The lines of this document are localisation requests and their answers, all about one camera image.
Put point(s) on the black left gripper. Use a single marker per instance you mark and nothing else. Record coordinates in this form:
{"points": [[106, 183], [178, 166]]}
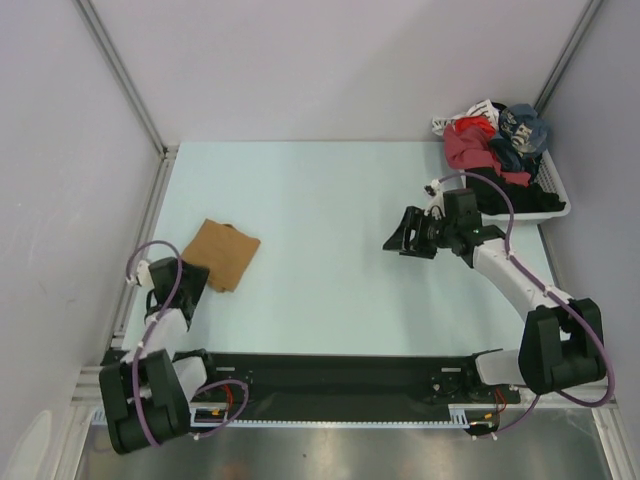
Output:
{"points": [[198, 277]]}

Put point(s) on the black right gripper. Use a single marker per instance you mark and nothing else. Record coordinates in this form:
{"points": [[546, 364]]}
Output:
{"points": [[414, 218]]}

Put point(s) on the tan ribbed tank top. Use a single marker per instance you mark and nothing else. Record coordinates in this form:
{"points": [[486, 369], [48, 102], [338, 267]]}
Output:
{"points": [[225, 251]]}

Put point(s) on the blue printed garment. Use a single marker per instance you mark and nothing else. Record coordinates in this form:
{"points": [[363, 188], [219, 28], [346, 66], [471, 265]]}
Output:
{"points": [[520, 140]]}

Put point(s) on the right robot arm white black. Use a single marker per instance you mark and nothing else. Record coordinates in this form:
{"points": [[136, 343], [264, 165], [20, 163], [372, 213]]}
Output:
{"points": [[562, 341]]}

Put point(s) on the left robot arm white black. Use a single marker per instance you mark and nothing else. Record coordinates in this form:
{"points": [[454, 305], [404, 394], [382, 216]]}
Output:
{"points": [[146, 394]]}

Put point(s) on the pink garment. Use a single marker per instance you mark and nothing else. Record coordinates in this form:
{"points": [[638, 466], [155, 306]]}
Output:
{"points": [[468, 149]]}

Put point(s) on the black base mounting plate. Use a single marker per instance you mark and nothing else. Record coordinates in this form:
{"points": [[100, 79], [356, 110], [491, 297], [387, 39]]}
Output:
{"points": [[360, 389]]}

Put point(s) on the red garment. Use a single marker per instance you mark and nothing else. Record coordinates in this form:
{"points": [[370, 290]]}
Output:
{"points": [[481, 122]]}

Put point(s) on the white black printed garment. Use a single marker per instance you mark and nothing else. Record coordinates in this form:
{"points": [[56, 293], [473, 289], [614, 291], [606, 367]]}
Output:
{"points": [[485, 108]]}

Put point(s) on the grey plastic laundry basket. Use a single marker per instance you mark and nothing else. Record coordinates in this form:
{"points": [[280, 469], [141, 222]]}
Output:
{"points": [[548, 178]]}

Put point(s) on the front aluminium frame rail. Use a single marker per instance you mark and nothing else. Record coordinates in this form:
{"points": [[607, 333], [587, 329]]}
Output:
{"points": [[87, 392]]}

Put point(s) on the white slotted cable duct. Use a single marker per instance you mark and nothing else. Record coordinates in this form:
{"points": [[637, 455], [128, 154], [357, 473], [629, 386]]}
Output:
{"points": [[456, 418]]}

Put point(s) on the left aluminium frame post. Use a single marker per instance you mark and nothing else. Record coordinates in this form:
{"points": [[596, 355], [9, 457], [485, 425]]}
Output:
{"points": [[114, 62]]}

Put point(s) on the aluminium frame post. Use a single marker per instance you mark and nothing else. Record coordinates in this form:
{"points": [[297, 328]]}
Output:
{"points": [[114, 62], [576, 38]]}

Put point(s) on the right aluminium frame post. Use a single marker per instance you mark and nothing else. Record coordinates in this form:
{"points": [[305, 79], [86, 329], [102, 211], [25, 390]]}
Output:
{"points": [[576, 38]]}

